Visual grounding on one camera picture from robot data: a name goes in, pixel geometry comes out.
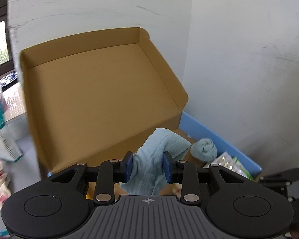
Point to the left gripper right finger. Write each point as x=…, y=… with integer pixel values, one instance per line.
x=193, y=180

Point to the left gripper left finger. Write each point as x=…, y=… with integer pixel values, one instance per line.
x=107, y=175

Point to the light blue sock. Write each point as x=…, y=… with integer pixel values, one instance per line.
x=204, y=150
x=148, y=177

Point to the rolled light blue sock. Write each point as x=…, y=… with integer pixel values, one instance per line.
x=204, y=150

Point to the pill blister pack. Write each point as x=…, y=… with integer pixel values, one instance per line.
x=226, y=161

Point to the open cardboard mailer box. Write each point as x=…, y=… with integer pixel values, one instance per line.
x=94, y=96

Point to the green white bandage bag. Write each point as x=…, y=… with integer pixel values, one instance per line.
x=9, y=150

